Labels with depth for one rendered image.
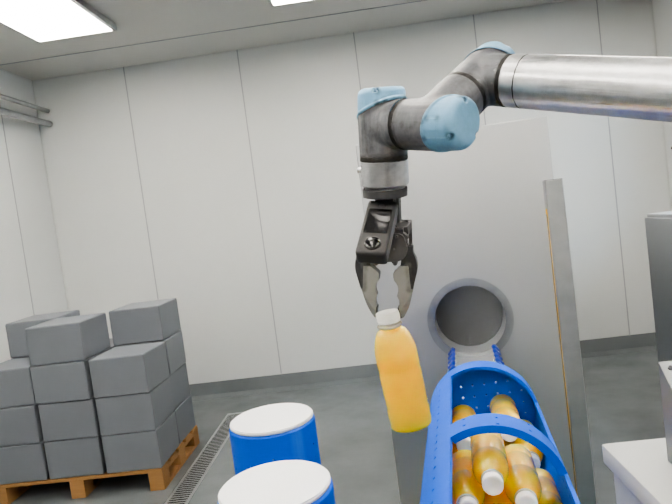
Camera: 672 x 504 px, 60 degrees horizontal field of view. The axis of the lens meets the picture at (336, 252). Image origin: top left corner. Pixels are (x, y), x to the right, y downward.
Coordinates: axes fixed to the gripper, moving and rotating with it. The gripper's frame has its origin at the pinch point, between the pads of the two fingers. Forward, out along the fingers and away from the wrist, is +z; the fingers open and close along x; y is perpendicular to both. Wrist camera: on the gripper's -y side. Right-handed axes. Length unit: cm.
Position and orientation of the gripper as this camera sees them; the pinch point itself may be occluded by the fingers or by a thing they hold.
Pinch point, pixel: (388, 311)
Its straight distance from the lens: 96.1
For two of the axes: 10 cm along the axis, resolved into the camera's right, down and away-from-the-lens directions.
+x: -9.7, 0.0, 2.4
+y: 2.3, -2.6, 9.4
